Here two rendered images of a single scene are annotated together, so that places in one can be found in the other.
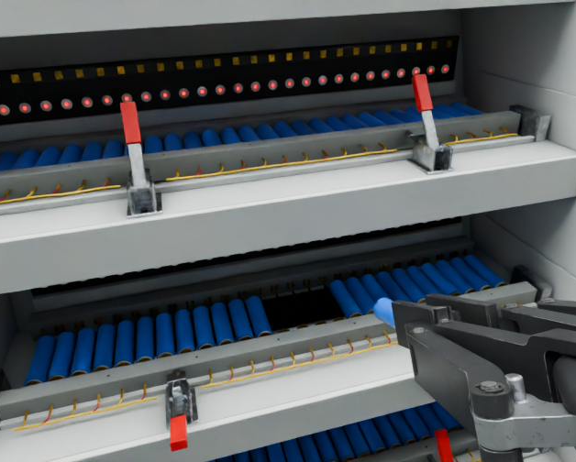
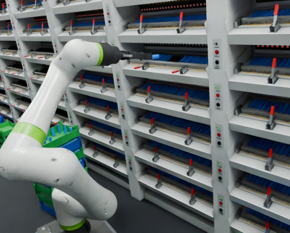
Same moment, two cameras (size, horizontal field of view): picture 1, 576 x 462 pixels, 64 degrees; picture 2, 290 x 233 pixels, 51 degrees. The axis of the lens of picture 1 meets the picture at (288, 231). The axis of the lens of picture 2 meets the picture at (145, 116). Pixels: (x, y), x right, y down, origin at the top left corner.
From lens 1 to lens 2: 136 cm
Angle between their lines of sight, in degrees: 59
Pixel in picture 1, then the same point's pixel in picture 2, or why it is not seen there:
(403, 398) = (173, 78)
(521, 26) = not seen: outside the picture
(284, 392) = (157, 70)
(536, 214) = not seen: hidden behind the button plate
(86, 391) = (138, 61)
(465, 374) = not seen: hidden behind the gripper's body
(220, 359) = (153, 62)
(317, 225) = (160, 40)
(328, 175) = (166, 31)
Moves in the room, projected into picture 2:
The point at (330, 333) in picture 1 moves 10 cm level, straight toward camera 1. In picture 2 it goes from (169, 63) to (152, 67)
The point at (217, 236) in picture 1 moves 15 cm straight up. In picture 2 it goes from (147, 39) to (144, 8)
